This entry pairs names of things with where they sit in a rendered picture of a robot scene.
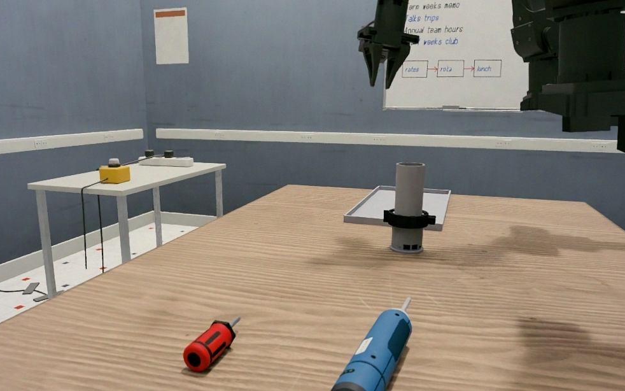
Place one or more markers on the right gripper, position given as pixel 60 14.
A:
pixel 388 36

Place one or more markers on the red stubby screwdriver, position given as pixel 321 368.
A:
pixel 199 354

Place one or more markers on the black clamp ring half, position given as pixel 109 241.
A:
pixel 406 222

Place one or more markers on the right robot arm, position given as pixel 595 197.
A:
pixel 536 40

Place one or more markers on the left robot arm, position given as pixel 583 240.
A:
pixel 591 46

